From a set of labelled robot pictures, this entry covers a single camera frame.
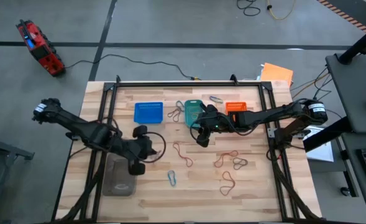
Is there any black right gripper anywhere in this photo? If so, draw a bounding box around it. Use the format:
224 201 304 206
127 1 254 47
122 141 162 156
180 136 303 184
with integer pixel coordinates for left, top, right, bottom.
196 104 233 149

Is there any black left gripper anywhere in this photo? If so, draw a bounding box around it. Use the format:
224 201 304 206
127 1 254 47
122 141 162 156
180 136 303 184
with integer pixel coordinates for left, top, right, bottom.
119 125 159 176

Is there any green plastic basket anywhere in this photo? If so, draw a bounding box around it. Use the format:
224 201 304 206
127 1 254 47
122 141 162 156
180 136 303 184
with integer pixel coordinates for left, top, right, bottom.
184 99 204 129

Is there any red rubber band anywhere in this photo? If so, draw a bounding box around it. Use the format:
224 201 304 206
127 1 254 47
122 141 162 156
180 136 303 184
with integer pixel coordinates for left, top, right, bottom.
172 142 194 168
219 170 236 197
214 150 239 169

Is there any blue carabiner clip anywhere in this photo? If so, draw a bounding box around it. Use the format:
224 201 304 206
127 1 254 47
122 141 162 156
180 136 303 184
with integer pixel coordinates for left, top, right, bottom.
167 169 177 187

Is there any blue plastic basket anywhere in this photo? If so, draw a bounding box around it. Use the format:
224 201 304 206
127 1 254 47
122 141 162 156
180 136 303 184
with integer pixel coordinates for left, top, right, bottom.
134 101 164 124

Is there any orange plastic basket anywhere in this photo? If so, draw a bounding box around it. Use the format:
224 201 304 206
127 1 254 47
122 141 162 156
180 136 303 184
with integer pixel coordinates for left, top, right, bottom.
225 101 248 115

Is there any grey plastic basket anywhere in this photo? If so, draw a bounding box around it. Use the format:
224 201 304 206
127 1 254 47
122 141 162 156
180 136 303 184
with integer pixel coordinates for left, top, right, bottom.
102 152 137 197

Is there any orange paper sheet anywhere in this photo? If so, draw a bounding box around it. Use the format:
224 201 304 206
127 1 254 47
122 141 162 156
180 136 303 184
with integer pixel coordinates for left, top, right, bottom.
260 62 295 88

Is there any white paper sheet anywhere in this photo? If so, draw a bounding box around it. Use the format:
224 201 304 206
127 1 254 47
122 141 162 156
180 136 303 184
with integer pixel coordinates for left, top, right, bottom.
305 126 335 162

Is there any grey metal stand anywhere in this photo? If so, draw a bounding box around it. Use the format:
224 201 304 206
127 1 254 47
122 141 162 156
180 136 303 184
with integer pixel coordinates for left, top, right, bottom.
0 126 35 224

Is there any red and black floor device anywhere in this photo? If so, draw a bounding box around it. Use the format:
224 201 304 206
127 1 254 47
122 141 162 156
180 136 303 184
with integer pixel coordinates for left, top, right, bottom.
16 19 66 77

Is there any dark grey side desk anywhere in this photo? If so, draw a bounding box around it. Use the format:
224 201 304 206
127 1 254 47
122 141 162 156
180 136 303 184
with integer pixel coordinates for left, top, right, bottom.
325 52 366 209

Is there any black diagonal pole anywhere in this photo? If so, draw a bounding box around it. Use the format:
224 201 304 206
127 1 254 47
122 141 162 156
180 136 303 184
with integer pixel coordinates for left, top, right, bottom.
337 27 366 65

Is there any dark mat with striped edge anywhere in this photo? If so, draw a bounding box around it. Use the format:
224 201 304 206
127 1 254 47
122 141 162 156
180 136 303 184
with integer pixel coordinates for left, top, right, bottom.
316 0 366 34

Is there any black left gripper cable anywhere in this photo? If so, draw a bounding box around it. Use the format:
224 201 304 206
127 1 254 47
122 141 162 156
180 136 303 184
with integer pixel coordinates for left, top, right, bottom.
144 131 167 164

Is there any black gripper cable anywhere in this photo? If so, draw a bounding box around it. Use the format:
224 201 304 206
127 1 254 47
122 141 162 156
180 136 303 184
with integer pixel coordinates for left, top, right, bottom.
144 131 167 164
190 118 264 141

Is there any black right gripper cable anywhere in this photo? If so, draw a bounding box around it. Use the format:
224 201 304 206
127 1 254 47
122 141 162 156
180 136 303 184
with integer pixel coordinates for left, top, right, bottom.
190 118 264 141

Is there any thin black floor cable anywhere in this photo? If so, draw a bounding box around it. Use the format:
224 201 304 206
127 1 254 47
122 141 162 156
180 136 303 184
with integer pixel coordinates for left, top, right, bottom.
64 54 199 81

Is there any coiled black cable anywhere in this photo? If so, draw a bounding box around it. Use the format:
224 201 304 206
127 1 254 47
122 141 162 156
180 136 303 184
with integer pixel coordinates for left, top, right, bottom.
236 0 261 17

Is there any yellow floor cable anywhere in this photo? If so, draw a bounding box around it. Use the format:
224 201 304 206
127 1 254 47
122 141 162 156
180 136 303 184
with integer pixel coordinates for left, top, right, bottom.
265 0 296 21

